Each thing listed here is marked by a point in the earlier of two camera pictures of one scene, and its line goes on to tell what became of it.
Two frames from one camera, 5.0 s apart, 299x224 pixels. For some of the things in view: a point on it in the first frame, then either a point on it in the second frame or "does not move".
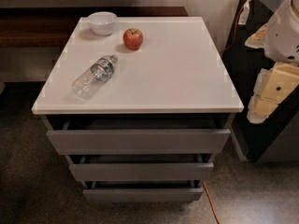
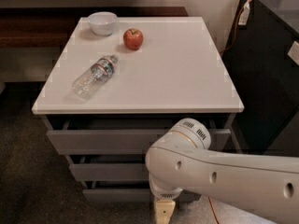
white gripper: x=284 y=36 to x=165 y=191
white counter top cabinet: x=161 y=116 does not move
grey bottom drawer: x=142 y=190 does not move
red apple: x=133 y=38 does not move
